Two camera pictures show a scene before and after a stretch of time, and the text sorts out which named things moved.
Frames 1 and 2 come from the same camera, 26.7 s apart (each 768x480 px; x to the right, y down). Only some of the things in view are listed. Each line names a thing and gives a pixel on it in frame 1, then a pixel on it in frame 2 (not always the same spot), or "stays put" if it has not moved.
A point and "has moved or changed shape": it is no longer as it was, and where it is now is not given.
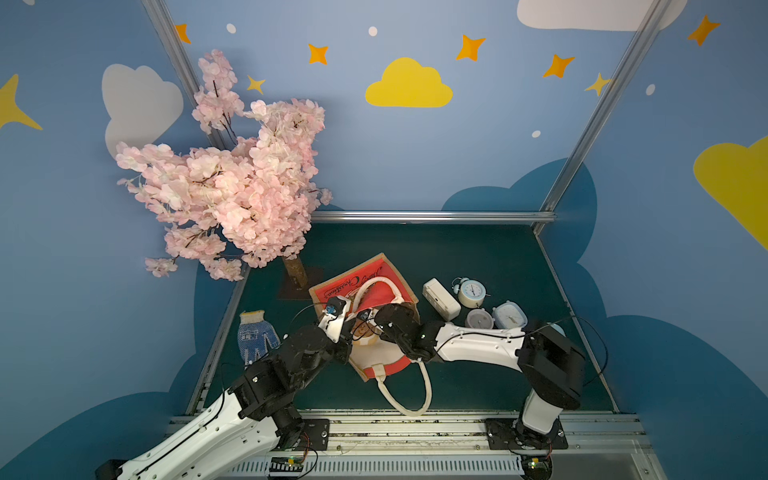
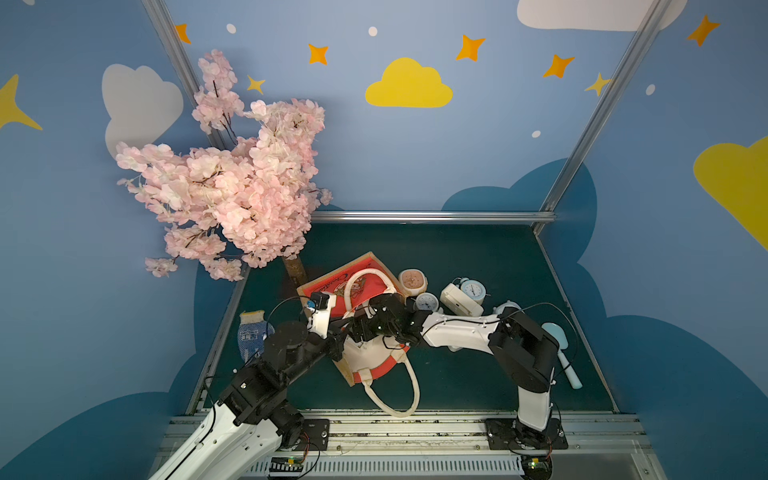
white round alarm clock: x=471 y=293 stays put
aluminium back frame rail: x=433 y=217 stays put
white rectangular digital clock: x=441 y=300 -> x=455 y=298
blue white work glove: x=252 y=333 stays put
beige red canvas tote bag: x=352 y=300 has moved or changed shape
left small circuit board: x=286 y=464 stays put
